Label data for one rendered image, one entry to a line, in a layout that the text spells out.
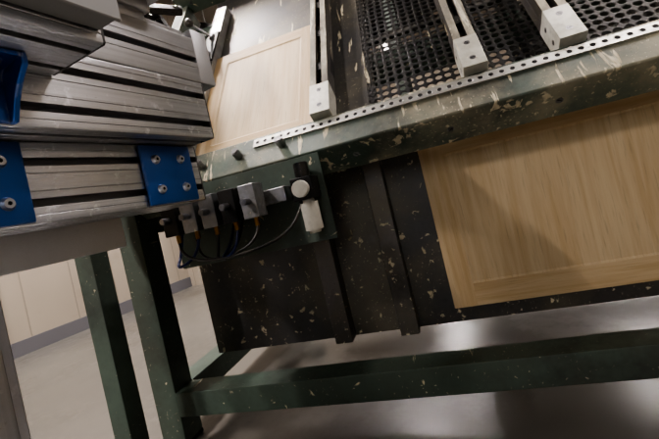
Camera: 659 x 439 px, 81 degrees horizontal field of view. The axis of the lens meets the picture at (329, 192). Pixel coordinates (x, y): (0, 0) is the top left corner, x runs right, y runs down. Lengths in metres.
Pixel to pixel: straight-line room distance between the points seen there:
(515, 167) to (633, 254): 0.40
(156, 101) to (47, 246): 0.23
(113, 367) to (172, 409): 0.30
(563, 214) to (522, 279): 0.23
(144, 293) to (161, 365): 0.24
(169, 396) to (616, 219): 1.46
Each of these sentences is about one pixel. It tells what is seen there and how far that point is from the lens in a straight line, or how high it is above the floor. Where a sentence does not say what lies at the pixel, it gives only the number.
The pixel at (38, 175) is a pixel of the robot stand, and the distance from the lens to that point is 0.52.
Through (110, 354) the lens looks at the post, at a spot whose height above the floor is 0.40.
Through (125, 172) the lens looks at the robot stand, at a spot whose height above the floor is 0.77.
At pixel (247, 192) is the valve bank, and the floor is 0.74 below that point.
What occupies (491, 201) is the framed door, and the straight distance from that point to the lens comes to 1.27.
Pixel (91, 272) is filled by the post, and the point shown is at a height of 0.63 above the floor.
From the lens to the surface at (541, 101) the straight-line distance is 1.08.
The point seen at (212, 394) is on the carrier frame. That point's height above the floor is 0.17.
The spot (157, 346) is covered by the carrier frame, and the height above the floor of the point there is 0.34.
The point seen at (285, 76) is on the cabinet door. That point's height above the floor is 1.13.
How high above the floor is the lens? 0.68
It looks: 1 degrees up
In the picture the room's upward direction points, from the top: 13 degrees counter-clockwise
